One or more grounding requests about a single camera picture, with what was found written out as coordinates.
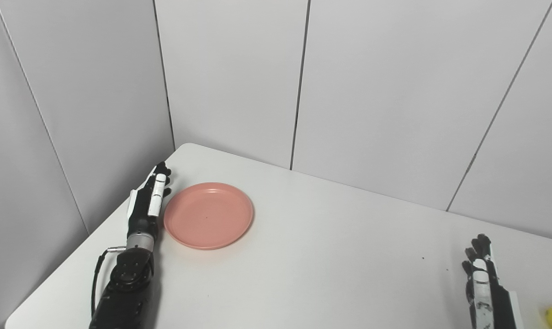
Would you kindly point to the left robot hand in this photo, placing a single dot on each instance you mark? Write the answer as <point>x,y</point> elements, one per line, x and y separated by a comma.
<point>147,205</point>

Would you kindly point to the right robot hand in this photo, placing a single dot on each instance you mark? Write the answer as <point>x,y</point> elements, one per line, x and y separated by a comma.
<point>488,292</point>

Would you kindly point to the pink plate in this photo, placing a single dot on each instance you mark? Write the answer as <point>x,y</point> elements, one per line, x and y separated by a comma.
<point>208,215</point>

